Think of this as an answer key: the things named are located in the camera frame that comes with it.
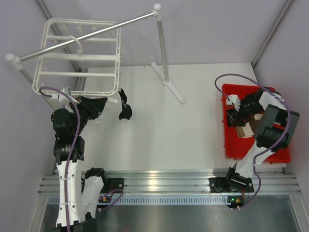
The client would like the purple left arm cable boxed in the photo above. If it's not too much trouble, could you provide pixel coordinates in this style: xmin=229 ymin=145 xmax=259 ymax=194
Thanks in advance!
xmin=39 ymin=87 xmax=81 ymax=232

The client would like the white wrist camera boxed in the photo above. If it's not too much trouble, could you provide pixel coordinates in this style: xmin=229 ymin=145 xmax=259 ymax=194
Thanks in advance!
xmin=51 ymin=87 xmax=71 ymax=105
xmin=225 ymin=94 xmax=241 ymax=112

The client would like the brown cream striped sock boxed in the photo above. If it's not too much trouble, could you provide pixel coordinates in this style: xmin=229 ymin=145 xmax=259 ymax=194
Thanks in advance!
xmin=236 ymin=114 xmax=262 ymax=139

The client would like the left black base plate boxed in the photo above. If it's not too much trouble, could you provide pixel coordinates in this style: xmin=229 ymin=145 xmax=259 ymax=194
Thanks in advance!
xmin=101 ymin=178 xmax=125 ymax=193

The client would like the red plastic tray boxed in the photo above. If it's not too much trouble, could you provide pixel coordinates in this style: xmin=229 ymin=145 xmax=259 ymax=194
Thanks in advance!
xmin=222 ymin=84 xmax=291 ymax=164

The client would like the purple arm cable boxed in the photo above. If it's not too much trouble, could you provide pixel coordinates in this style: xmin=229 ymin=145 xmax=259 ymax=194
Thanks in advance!
xmin=39 ymin=87 xmax=81 ymax=232
xmin=214 ymin=73 xmax=290 ymax=211

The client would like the white plastic clip hanger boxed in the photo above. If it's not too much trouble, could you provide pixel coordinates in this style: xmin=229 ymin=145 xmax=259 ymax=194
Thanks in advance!
xmin=32 ymin=18 xmax=122 ymax=103

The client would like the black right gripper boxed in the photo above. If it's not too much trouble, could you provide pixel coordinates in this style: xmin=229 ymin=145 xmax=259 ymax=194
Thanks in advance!
xmin=231 ymin=101 xmax=265 ymax=127

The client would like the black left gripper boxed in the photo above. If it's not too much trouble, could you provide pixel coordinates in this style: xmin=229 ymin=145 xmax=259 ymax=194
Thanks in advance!
xmin=70 ymin=94 xmax=108 ymax=135

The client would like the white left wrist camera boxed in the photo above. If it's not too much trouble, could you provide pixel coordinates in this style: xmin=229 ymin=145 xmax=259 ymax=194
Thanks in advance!
xmin=51 ymin=87 xmax=71 ymax=105

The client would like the silver clothes rack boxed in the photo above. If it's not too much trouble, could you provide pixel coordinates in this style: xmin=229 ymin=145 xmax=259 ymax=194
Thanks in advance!
xmin=5 ymin=4 xmax=185 ymax=104

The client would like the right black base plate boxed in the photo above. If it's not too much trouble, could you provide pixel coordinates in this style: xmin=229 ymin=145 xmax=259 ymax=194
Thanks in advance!
xmin=209 ymin=177 xmax=254 ymax=193

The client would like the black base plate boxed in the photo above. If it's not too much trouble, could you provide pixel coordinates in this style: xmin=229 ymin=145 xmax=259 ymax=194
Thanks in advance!
xmin=101 ymin=178 xmax=125 ymax=193
xmin=209 ymin=177 xmax=254 ymax=193

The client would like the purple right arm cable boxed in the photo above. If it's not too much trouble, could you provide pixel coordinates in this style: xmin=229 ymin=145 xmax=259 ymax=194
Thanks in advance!
xmin=214 ymin=73 xmax=290 ymax=211

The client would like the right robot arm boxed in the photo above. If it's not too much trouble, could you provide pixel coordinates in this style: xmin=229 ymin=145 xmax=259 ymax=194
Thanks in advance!
xmin=225 ymin=87 xmax=300 ymax=192

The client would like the black white-striped sock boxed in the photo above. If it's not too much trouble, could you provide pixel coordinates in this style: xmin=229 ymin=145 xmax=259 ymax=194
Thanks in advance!
xmin=118 ymin=89 xmax=133 ymax=120

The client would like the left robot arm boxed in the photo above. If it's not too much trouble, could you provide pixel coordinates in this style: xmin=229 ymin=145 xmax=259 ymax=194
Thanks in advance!
xmin=51 ymin=96 xmax=109 ymax=232

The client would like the aluminium mounting rail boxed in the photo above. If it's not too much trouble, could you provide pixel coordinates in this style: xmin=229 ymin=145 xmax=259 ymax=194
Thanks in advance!
xmin=38 ymin=169 xmax=302 ymax=194

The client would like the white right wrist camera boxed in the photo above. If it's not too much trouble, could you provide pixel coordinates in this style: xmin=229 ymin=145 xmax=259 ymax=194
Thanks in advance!
xmin=225 ymin=94 xmax=241 ymax=112

